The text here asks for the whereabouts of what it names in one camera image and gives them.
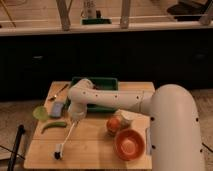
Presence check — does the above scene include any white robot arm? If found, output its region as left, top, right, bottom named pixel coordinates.
left=68, top=79, right=205, bottom=171

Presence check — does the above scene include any green tray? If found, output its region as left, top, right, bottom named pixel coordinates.
left=70, top=76, right=120, bottom=114

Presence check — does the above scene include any green pea pod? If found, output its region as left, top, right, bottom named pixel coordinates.
left=41, top=121, right=67, bottom=134

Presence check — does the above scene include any black stand pole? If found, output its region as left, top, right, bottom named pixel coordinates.
left=7, top=125, right=25, bottom=171

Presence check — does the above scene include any white handled dish brush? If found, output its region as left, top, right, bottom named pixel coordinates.
left=54, top=122, right=76, bottom=160

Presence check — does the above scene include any light green cup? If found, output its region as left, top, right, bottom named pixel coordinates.
left=33, top=106, right=49, bottom=122

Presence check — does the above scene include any metal spoon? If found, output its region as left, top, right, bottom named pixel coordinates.
left=48, top=84, right=69, bottom=101

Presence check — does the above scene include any orange fruit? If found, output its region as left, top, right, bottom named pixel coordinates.
left=106, top=117, right=120, bottom=135

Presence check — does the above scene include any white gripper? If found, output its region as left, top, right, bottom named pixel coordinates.
left=68, top=104, right=87, bottom=122

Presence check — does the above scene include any white bottle on green base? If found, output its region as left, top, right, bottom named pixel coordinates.
left=81, top=0, right=111, bottom=25

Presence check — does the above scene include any orange bowl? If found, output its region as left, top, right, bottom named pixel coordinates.
left=114, top=129, right=145, bottom=161

